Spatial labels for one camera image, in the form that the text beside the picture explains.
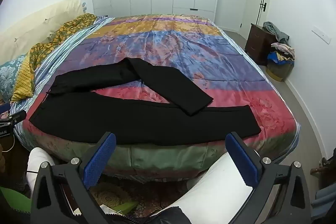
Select person's leg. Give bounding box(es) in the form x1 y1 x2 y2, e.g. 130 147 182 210
155 152 260 224
26 147 55 199

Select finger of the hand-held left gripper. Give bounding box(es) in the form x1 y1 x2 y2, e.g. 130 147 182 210
8 110 27 125

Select yellow laundry basket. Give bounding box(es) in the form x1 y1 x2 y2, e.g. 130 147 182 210
266 59 294 82

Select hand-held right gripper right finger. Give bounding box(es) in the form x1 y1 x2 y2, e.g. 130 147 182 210
225 132 311 224

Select colourful satin quilt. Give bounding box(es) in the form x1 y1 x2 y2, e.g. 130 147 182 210
14 13 301 182

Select cream headboard cushion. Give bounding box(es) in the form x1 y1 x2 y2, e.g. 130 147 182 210
0 0 84 65

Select dark object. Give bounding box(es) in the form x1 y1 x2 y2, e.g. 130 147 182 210
310 157 334 176

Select green floor object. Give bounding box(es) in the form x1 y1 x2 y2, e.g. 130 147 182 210
113 200 138 214

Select person's left forearm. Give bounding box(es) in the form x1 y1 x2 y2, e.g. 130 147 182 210
0 186 32 214

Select teal patterned pillow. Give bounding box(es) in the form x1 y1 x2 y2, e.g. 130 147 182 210
0 55 28 101

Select grey cloth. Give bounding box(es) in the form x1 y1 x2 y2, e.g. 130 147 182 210
263 21 290 43

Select dark wooden nightstand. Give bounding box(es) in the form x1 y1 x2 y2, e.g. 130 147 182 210
245 23 279 65

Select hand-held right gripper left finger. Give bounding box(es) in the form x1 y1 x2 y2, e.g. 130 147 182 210
31 132 117 224

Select white wall plate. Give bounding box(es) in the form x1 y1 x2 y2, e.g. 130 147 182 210
311 26 332 45

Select pile of clothes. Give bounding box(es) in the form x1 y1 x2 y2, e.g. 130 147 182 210
267 42 295 64

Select yellow floral blanket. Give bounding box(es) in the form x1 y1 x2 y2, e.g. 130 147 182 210
10 13 97 102

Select blue chair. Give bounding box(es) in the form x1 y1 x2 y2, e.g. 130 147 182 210
311 183 336 224

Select patterned rug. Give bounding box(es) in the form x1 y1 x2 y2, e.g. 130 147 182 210
89 179 189 216

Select white cable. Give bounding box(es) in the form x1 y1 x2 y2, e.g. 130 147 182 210
0 135 15 153

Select person's right leg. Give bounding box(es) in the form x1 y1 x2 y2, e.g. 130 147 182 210
155 152 260 224

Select black door handle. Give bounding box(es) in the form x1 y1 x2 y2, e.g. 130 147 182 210
259 2 268 20

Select black pants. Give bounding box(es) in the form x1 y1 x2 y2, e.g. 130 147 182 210
28 57 261 146

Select person's left leg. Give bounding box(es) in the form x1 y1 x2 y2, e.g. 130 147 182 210
26 147 55 199

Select striped blue bed sheet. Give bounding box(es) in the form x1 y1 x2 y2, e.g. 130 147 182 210
14 17 113 135

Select dark cloth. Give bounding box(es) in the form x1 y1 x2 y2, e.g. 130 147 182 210
126 207 192 224

